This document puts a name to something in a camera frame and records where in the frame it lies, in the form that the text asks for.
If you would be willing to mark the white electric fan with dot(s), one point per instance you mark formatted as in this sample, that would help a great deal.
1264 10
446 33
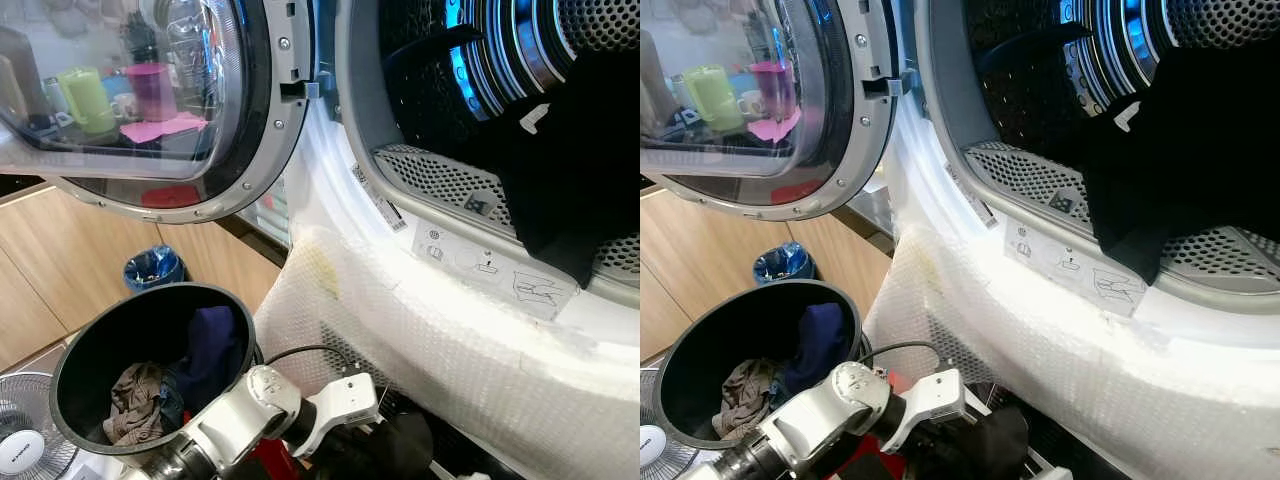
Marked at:
652 440
25 440

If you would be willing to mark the black round laundry basket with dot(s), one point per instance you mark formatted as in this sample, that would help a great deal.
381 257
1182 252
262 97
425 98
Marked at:
710 335
110 340

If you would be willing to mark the brown crumpled garment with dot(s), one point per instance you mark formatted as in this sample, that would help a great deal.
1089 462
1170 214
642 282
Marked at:
745 395
135 400

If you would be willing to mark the green plastic pitcher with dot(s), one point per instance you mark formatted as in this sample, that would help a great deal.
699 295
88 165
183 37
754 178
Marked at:
712 98
88 100

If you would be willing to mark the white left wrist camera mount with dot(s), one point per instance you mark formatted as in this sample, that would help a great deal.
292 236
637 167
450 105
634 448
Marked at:
345 400
930 398

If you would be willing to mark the blue waste bin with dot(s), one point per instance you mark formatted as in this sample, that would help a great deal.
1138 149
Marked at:
783 263
153 268

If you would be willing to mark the black garment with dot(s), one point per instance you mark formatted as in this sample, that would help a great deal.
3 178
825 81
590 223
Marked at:
570 180
1170 170

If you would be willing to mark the white mug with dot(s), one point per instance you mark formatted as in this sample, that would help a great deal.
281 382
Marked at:
122 105
750 102

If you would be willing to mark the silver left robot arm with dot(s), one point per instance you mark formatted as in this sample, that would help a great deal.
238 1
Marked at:
830 410
245 410

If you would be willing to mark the round glass washer door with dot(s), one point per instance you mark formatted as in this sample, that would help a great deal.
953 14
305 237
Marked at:
850 150
262 150

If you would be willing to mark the white instruction sticker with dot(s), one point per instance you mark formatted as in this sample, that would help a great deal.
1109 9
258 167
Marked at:
480 265
1070 265

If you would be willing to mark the dark blue garment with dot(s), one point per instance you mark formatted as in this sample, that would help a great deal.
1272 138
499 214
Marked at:
210 350
815 345

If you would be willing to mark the white front-load washing machine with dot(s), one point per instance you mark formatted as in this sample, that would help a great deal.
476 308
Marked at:
450 360
1080 370

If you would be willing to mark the wooden cabinet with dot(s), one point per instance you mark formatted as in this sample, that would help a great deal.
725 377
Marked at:
700 260
60 270

